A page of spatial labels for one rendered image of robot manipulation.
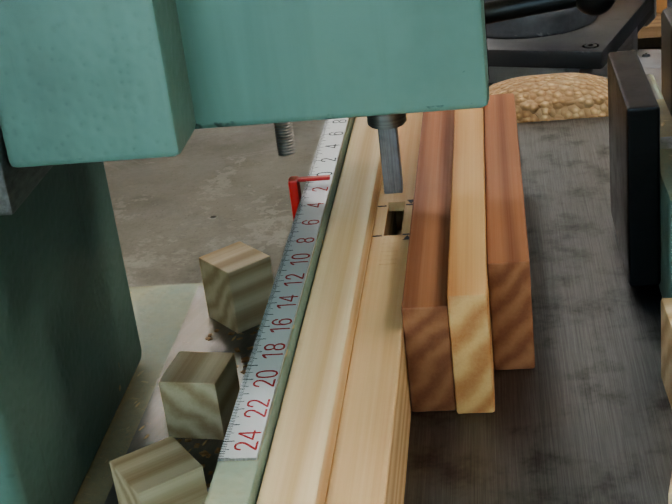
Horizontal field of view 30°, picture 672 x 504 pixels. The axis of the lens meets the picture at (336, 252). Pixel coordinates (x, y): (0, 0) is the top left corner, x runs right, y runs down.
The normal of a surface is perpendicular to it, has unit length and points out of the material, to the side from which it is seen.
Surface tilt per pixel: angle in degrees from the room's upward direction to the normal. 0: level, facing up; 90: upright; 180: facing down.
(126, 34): 90
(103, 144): 90
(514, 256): 0
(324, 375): 0
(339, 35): 90
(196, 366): 0
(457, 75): 90
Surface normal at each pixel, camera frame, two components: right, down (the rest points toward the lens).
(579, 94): -0.06, -0.61
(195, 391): -0.24, 0.44
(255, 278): 0.60, 0.27
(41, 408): 0.99, -0.06
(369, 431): -0.11, -0.90
